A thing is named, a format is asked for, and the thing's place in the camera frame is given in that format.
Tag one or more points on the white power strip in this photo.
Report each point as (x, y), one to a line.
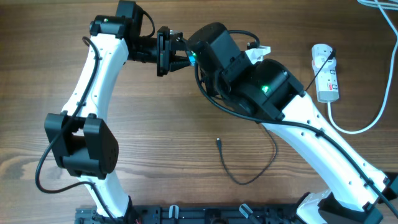
(326, 82)

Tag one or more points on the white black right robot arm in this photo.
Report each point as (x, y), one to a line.
(264, 91)

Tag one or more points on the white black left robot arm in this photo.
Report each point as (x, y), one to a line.
(79, 137)

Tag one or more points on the white usb charger adapter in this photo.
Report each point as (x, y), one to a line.
(321, 63)

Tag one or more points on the blue screen smartphone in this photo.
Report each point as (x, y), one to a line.
(192, 57)

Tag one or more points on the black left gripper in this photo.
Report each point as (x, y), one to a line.
(165, 42)

